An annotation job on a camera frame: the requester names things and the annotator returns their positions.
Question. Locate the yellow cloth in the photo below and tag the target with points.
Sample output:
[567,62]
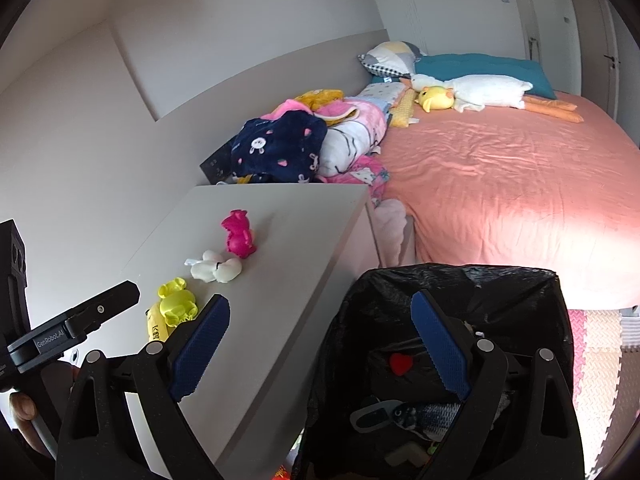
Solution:
[320,96]

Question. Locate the person's left hand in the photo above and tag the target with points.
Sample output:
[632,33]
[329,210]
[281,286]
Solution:
[22,406]

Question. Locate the yellow duck plush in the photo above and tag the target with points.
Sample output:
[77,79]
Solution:
[435,99]

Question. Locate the foam puzzle floor mat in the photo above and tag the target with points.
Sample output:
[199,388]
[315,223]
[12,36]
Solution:
[600,360]

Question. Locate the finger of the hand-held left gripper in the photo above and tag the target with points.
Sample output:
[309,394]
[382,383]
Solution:
[110,300]

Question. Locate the teal spotted toy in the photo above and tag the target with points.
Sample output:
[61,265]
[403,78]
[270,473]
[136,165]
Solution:
[372,417]

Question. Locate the black wall socket panel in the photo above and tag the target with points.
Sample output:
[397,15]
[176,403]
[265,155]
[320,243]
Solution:
[217,162]

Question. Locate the navy printed blanket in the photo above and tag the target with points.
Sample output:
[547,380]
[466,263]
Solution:
[280,145]

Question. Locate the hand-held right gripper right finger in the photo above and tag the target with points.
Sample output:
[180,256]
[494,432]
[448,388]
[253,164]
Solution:
[440,345]

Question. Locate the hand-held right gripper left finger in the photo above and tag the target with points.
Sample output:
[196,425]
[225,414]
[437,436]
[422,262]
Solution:
[200,345]

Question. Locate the patchwork pillow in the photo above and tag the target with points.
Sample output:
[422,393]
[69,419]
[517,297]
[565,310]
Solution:
[390,57]

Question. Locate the yellow packet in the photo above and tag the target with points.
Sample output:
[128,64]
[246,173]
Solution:
[156,327]

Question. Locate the light blue pillow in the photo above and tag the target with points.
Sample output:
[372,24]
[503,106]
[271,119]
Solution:
[382,92]

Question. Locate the pink fluffy cloth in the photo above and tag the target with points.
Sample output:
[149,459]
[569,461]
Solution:
[290,108]

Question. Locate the bed with pink sheet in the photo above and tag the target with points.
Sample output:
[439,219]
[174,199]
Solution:
[500,185]

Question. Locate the pink patterned cloth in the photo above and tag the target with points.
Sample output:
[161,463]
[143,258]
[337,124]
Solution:
[365,172]

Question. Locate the black trash bag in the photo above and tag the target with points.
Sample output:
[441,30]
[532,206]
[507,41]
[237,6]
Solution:
[390,290]

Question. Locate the yellow corn plush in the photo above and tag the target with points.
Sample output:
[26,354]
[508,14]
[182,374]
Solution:
[402,110]

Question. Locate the teal pillow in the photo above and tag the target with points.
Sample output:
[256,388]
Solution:
[480,65]

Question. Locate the pink plastic toy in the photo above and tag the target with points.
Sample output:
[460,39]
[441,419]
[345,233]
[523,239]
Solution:
[237,235]

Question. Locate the blue fish plush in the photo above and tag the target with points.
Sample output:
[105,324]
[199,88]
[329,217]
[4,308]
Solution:
[425,417]

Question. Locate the white plastic toy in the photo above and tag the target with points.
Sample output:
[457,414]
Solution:
[220,271]

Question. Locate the small red toy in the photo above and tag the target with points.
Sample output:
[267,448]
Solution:
[401,364]

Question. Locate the white goose plush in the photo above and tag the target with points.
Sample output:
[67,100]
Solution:
[490,87]

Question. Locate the pink printed blanket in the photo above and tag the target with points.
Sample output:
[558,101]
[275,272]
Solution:
[350,135]

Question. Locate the yellow plastic toy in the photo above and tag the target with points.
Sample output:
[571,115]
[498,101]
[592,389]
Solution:
[177,307]

